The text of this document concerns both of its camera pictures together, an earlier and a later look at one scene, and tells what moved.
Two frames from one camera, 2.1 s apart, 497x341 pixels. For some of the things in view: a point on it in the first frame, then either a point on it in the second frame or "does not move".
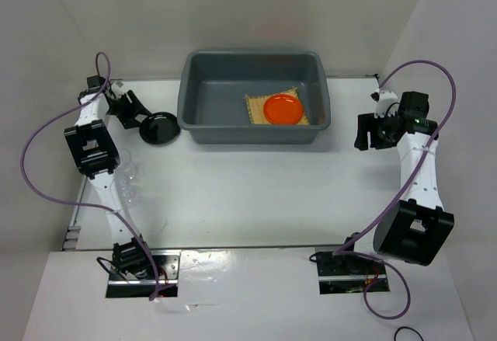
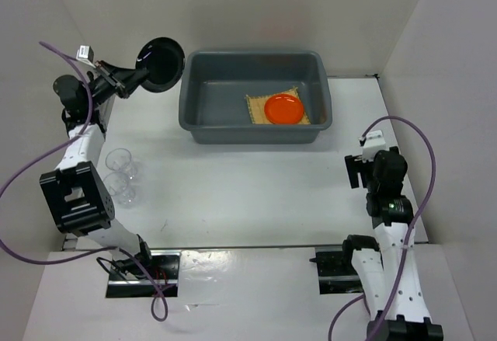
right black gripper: [366, 123] -> [354, 164]
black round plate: [160, 128] -> [165, 60]
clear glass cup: [129, 169] does not move
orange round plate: [283, 109] does not move
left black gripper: [134, 109] -> [123, 81]
